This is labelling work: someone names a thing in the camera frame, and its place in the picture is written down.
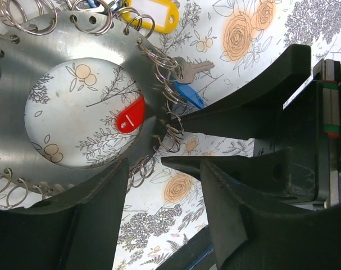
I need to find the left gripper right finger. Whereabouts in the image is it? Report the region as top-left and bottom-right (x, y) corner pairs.
(201, 161), (341, 269)

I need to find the floral patterned mat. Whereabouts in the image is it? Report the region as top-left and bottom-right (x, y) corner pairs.
(25, 1), (341, 269)

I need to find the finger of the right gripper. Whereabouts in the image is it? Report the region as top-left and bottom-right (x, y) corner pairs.
(181, 44), (311, 140)
(161, 147), (319, 201)

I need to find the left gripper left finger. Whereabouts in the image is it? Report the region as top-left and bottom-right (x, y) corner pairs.
(0, 159), (129, 269)

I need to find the red key tag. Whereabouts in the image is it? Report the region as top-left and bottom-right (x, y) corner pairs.
(116, 96), (146, 133)

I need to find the blue key tag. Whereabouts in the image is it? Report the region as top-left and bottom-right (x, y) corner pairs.
(174, 82), (205, 110)

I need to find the metal ring disc with keyrings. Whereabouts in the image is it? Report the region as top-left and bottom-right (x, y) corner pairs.
(0, 1), (183, 210)

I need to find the silver key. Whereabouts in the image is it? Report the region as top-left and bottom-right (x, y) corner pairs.
(174, 56), (215, 84)

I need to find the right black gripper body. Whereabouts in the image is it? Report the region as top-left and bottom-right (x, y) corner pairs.
(253, 58), (341, 209)

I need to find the yellow key tag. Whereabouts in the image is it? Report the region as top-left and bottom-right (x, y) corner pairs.
(118, 0), (180, 34)

